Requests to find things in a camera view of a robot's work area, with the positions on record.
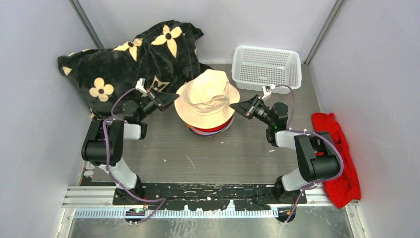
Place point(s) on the red bucket hat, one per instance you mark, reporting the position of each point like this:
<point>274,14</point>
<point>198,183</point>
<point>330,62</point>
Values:
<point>213,128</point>

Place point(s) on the beige bucket hat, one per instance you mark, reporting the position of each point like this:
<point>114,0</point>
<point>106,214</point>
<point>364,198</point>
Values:
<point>205,101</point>

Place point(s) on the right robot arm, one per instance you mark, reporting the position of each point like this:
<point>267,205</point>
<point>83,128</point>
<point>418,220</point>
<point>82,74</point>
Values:
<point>318,160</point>

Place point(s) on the lilac bucket hat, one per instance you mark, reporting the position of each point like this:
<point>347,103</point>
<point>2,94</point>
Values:
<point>220,132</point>

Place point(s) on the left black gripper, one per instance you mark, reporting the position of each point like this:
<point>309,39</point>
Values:
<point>163,100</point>

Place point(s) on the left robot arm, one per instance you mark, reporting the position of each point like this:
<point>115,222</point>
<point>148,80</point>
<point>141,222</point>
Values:
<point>103,144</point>

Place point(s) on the black blanket with cream flowers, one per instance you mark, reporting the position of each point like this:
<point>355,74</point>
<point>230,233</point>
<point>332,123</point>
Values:
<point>165,56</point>

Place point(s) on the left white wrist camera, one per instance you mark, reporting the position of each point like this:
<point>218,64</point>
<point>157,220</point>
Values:
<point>140,86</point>

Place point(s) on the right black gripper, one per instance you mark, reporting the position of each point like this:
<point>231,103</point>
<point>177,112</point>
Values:
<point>248,108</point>

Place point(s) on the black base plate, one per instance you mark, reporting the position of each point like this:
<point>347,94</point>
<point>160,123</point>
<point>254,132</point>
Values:
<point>217,196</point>

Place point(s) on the orange bucket hat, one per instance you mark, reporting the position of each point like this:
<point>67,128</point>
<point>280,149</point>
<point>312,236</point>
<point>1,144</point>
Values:
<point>191,128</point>

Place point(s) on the white plastic basket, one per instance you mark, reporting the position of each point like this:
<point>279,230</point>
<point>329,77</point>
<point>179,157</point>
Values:
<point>255,67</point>

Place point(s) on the blue bucket hat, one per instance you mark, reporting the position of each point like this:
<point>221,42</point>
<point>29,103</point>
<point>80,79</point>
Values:
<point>207,134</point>

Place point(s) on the red cloth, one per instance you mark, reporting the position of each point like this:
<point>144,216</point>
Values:
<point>345,188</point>

